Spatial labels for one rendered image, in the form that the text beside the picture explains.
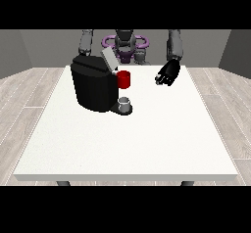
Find black coffee machine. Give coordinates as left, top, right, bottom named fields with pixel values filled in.
left=70, top=54, right=133, bottom=117

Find grey robot trunk purple rings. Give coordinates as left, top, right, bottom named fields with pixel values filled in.
left=101, top=29, right=152, bottom=67

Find pale grey machine lid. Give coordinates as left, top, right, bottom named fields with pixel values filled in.
left=100, top=46, right=120, bottom=71

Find small grey cup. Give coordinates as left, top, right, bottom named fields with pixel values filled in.
left=118, top=96, right=132, bottom=113

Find red pod holder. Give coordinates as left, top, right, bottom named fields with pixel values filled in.
left=116, top=70, right=131, bottom=90

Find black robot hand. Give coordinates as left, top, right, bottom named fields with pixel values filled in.
left=154, top=60, right=181, bottom=87

